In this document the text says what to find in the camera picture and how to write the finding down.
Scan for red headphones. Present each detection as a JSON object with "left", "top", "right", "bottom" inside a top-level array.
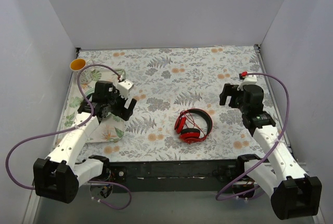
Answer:
[{"left": 174, "top": 108, "right": 213, "bottom": 144}]

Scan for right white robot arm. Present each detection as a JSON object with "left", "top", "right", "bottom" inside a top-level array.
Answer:
[{"left": 220, "top": 84, "right": 322, "bottom": 220}]

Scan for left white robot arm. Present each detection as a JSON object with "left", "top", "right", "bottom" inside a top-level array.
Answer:
[{"left": 33, "top": 80, "right": 137, "bottom": 203}]

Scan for floral rectangular tray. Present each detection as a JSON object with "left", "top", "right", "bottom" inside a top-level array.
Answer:
[{"left": 60, "top": 67, "right": 124, "bottom": 143}]

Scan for green ceramic plate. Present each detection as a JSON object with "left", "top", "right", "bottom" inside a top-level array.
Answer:
[{"left": 83, "top": 88, "right": 95, "bottom": 102}]

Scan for floral mug yellow inside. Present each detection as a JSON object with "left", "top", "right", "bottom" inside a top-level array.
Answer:
[{"left": 70, "top": 58, "right": 95, "bottom": 84}]

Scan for floral tablecloth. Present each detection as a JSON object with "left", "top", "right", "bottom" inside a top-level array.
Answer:
[{"left": 78, "top": 46, "right": 264, "bottom": 162}]

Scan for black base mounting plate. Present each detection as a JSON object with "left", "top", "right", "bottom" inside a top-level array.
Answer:
[{"left": 108, "top": 159, "right": 240, "bottom": 192}]

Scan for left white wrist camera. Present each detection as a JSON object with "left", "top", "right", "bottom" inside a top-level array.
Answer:
[{"left": 116, "top": 77, "right": 134, "bottom": 99}]

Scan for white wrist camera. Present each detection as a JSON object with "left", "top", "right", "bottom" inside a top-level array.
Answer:
[
  {"left": 237, "top": 72, "right": 257, "bottom": 91},
  {"left": 116, "top": 77, "right": 134, "bottom": 99}
]

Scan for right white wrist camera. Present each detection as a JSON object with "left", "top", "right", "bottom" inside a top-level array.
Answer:
[{"left": 237, "top": 72, "right": 257, "bottom": 91}]

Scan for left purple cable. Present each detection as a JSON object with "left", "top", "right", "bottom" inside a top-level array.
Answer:
[{"left": 5, "top": 64, "right": 133, "bottom": 210}]

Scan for purple cable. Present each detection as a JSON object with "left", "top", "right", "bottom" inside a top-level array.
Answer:
[
  {"left": 215, "top": 72, "right": 291, "bottom": 201},
  {"left": 5, "top": 64, "right": 133, "bottom": 210}
]

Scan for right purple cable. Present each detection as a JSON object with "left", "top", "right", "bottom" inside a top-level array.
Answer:
[{"left": 215, "top": 72, "right": 291, "bottom": 201}]

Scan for aluminium frame rail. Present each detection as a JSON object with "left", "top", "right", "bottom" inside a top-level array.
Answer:
[{"left": 22, "top": 163, "right": 326, "bottom": 224}]

